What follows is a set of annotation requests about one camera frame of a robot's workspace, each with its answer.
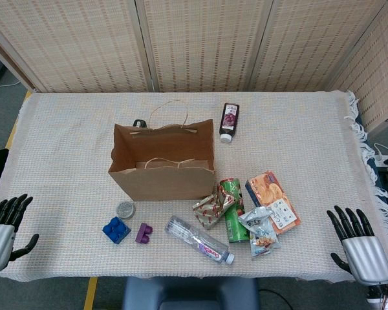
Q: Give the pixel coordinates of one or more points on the bamboo folding screen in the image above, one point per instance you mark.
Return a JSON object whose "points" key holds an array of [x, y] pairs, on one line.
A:
{"points": [[197, 42]]}

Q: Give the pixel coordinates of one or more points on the white power strip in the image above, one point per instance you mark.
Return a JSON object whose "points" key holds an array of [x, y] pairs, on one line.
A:
{"points": [[383, 159]]}

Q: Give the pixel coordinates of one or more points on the green chips can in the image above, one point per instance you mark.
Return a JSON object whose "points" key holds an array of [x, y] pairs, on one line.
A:
{"points": [[236, 226]]}

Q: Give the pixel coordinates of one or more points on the white woven tablecloth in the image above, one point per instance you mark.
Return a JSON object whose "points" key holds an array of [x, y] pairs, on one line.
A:
{"points": [[294, 145]]}

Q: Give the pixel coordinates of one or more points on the small round clear container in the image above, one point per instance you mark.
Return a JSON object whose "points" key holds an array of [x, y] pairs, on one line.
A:
{"points": [[126, 210]]}

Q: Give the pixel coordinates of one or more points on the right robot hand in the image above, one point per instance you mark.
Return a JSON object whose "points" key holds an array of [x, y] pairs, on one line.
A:
{"points": [[365, 255]]}

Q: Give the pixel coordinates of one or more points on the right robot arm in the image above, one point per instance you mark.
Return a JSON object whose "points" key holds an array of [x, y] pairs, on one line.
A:
{"points": [[380, 295]]}

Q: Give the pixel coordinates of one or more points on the purple building block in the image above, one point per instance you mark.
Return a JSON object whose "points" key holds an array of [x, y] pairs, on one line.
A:
{"points": [[144, 234]]}

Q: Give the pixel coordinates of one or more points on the orange blue cracker box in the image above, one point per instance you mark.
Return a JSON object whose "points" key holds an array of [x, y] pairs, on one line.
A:
{"points": [[271, 193]]}

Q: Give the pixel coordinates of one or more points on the clear plastic water bottle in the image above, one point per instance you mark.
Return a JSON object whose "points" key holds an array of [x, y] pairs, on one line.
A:
{"points": [[197, 240]]}

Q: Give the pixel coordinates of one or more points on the dark juice bottle white cap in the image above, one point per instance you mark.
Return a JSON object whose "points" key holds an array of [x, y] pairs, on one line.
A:
{"points": [[229, 124]]}

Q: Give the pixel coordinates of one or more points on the brown paper bag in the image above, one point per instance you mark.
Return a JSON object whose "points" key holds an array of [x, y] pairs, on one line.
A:
{"points": [[168, 184]]}

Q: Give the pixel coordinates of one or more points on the silver snack packet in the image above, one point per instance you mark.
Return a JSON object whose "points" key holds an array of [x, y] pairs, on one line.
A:
{"points": [[262, 237]]}

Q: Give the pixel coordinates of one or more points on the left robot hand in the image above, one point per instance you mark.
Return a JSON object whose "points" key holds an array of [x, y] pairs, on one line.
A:
{"points": [[0, 239]]}

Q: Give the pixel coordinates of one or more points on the blue padded seat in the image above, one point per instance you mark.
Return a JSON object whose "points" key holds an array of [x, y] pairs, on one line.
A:
{"points": [[181, 290]]}

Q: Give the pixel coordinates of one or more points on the gold red snack wrapper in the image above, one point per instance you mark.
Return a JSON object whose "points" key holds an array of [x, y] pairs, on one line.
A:
{"points": [[210, 213]]}

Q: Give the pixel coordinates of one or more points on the blue building block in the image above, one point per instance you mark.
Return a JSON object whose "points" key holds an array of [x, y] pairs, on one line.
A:
{"points": [[116, 231]]}

